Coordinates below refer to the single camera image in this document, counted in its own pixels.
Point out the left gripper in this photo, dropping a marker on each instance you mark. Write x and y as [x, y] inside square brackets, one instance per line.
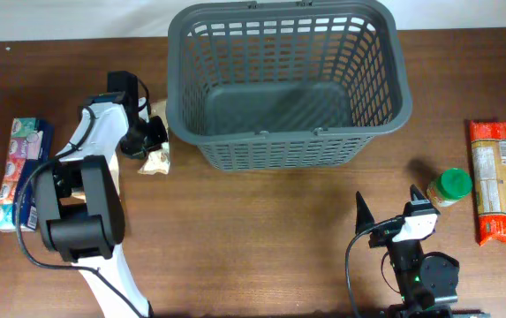
[134, 149]

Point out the grey plastic shopping basket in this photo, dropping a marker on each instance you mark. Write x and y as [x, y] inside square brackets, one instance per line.
[259, 86]

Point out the green lid jar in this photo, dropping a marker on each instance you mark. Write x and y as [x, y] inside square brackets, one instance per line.
[450, 187]

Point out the orange spaghetti pasta package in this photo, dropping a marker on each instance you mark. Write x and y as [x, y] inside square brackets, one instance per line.
[488, 146]

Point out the Kleenex tissue multipack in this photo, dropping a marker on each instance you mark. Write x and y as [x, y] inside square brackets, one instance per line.
[29, 146]

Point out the brown mushroom snack bag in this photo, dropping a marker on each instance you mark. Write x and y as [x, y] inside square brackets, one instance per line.
[115, 170]

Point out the beige paper bag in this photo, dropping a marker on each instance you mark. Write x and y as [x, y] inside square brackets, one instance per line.
[158, 161]

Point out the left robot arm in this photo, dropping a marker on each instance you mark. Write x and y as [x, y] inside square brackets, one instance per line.
[81, 214]

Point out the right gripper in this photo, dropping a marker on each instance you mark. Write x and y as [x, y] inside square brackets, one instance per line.
[384, 234]

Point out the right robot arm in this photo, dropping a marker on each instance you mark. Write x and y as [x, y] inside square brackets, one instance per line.
[427, 283]

